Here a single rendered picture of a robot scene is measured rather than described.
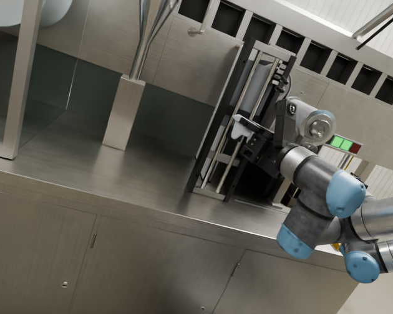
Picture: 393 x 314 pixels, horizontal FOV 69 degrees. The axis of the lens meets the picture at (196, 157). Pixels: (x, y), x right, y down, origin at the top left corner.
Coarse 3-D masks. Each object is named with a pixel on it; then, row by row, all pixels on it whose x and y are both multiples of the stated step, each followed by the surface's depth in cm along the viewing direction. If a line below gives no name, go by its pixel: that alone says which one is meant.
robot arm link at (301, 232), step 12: (300, 204) 55; (288, 216) 57; (300, 216) 54; (312, 216) 53; (324, 216) 52; (336, 216) 60; (288, 228) 56; (300, 228) 54; (312, 228) 53; (324, 228) 54; (336, 228) 58; (288, 240) 56; (300, 240) 55; (312, 240) 54; (324, 240) 57; (288, 252) 56; (300, 252) 55
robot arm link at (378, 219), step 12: (372, 204) 57; (384, 204) 55; (360, 216) 58; (372, 216) 56; (384, 216) 54; (348, 228) 59; (360, 228) 58; (372, 228) 56; (384, 228) 54; (336, 240) 59; (348, 240) 61; (360, 240) 60
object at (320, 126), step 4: (316, 120) 110; (320, 120) 109; (324, 120) 109; (312, 124) 110; (316, 124) 109; (320, 124) 109; (324, 124) 110; (328, 124) 110; (312, 128) 110; (316, 128) 110; (320, 128) 110; (324, 128) 111; (328, 128) 110; (312, 132) 110; (316, 132) 110; (320, 132) 111; (324, 132) 111; (328, 132) 111; (316, 136) 111; (324, 136) 112
